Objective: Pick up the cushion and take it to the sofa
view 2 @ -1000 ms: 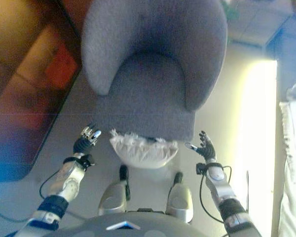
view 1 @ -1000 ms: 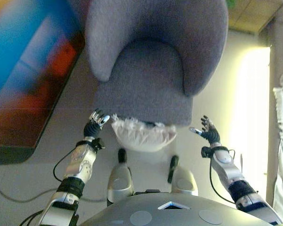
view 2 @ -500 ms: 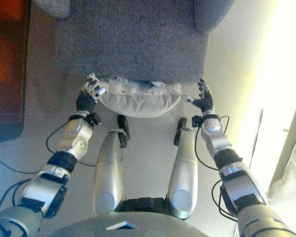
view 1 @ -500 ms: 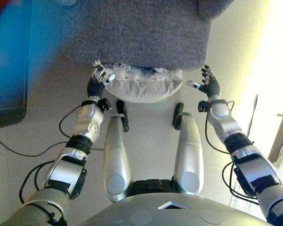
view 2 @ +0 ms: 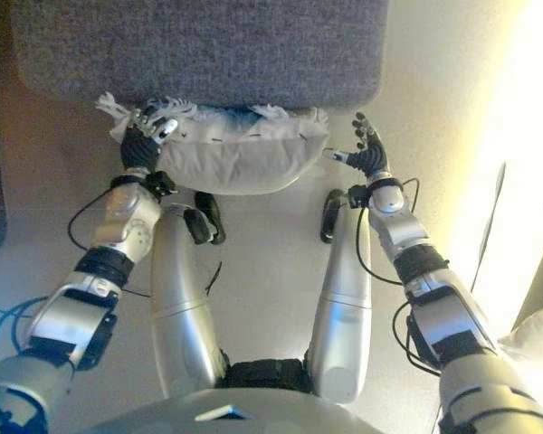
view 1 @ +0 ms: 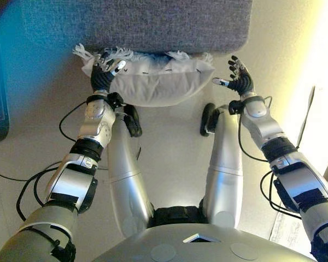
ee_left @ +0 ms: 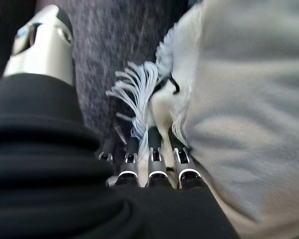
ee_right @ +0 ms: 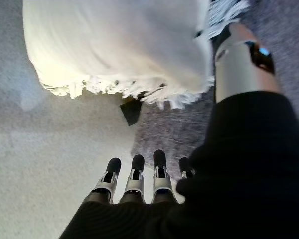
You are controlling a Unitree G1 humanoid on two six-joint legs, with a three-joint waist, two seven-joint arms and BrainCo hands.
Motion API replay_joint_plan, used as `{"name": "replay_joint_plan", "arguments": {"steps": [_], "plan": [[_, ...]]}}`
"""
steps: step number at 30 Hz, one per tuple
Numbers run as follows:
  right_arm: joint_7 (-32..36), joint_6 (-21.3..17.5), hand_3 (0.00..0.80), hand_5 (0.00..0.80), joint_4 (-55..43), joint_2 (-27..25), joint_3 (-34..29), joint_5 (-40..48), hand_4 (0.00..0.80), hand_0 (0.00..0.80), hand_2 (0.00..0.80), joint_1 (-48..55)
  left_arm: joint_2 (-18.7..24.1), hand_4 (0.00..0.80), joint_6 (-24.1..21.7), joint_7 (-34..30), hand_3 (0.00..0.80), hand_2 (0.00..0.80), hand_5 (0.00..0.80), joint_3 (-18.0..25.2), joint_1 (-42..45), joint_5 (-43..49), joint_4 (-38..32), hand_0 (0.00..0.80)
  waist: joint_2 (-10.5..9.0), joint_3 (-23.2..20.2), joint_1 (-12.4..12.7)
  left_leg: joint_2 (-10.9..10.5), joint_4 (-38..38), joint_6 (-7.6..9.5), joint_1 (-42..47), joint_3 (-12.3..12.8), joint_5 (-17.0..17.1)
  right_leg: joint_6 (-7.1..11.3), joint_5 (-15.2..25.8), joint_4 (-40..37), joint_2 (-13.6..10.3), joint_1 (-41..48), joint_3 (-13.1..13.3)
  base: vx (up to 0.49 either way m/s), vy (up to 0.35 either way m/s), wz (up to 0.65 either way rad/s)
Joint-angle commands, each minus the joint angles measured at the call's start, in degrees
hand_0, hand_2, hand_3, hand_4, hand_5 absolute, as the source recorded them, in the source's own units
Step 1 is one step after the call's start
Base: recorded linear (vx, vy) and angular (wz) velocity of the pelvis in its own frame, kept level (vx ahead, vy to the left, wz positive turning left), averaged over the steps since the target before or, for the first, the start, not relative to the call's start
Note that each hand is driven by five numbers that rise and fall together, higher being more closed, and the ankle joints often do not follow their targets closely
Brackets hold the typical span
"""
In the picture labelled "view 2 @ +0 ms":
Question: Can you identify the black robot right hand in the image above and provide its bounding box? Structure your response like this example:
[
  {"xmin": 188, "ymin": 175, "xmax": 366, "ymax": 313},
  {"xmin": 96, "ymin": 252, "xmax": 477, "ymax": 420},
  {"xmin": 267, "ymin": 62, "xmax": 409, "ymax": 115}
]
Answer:
[{"xmin": 324, "ymin": 111, "xmax": 393, "ymax": 178}]

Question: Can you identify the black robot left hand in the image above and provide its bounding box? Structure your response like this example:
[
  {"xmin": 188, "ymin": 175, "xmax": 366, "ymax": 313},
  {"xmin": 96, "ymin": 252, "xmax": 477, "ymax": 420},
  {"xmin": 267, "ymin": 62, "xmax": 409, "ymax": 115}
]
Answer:
[{"xmin": 119, "ymin": 107, "xmax": 181, "ymax": 171}]

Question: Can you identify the white fringed cushion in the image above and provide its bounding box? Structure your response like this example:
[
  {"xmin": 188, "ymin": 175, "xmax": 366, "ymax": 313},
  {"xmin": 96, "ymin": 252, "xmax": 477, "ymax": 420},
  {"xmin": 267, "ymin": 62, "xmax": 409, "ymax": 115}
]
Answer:
[{"xmin": 94, "ymin": 92, "xmax": 330, "ymax": 196}]

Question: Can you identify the grey fabric armchair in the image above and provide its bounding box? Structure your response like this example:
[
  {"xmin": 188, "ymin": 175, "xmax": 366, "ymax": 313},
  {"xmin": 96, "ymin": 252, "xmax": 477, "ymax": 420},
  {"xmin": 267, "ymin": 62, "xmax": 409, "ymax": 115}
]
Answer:
[{"xmin": 8, "ymin": 0, "xmax": 388, "ymax": 112}]

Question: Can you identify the white bed duvet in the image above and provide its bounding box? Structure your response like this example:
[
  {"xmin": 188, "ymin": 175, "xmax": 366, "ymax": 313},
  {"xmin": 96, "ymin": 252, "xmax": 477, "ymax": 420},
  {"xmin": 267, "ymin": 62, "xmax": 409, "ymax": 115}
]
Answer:
[{"xmin": 497, "ymin": 279, "xmax": 543, "ymax": 358}]

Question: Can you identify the grey robot torso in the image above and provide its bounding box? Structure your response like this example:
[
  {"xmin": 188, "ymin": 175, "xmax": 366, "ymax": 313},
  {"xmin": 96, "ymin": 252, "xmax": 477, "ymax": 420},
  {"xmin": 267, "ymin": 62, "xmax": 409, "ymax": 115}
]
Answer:
[{"xmin": 79, "ymin": 356, "xmax": 390, "ymax": 434}]

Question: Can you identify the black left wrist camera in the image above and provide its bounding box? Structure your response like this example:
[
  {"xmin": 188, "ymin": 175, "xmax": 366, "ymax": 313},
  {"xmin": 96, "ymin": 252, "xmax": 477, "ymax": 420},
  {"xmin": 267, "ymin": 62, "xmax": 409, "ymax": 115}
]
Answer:
[{"xmin": 144, "ymin": 171, "xmax": 180, "ymax": 199}]

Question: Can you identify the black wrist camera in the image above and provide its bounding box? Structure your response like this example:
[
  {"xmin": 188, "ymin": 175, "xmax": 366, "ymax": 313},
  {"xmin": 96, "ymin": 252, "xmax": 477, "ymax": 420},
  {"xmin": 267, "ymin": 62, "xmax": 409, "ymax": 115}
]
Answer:
[
  {"xmin": 144, "ymin": 171, "xmax": 180, "ymax": 199},
  {"xmin": 348, "ymin": 184, "xmax": 370, "ymax": 209}
]

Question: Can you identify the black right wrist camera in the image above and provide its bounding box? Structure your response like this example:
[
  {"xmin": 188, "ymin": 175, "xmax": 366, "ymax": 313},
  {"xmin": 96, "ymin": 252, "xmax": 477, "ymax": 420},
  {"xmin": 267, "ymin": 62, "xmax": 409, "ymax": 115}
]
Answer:
[{"xmin": 348, "ymin": 184, "xmax": 370, "ymax": 209}]

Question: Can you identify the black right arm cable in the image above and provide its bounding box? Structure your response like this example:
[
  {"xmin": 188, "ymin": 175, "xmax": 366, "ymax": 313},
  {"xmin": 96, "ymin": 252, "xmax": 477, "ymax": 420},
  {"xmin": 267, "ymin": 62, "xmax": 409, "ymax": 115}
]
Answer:
[{"xmin": 355, "ymin": 177, "xmax": 421, "ymax": 287}]

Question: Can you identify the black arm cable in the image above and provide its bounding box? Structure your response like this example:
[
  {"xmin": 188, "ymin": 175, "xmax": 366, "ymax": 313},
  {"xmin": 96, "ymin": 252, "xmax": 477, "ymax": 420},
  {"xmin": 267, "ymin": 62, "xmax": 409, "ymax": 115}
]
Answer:
[
  {"xmin": 67, "ymin": 187, "xmax": 119, "ymax": 250},
  {"xmin": 355, "ymin": 177, "xmax": 421, "ymax": 287}
]

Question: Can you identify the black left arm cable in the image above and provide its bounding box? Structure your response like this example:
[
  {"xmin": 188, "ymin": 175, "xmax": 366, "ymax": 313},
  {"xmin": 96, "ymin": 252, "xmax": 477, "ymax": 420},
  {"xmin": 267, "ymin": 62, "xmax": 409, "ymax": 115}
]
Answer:
[{"xmin": 67, "ymin": 187, "xmax": 119, "ymax": 250}]

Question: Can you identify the black floor cable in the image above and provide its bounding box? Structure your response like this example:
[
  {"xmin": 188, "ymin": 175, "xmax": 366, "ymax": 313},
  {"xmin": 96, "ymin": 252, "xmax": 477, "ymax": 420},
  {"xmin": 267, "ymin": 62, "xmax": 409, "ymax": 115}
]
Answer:
[{"xmin": 205, "ymin": 260, "xmax": 224, "ymax": 293}]

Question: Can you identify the beige bed frame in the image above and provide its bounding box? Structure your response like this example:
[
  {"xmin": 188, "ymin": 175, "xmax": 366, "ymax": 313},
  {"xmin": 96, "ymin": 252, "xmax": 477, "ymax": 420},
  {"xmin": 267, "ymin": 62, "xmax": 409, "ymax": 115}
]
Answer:
[{"xmin": 510, "ymin": 202, "xmax": 543, "ymax": 334}]

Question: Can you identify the blue cable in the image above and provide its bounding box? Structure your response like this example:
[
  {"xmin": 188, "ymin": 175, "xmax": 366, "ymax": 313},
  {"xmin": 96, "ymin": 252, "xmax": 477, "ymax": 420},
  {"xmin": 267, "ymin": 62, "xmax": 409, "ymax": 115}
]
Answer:
[{"xmin": 0, "ymin": 296, "xmax": 51, "ymax": 368}]

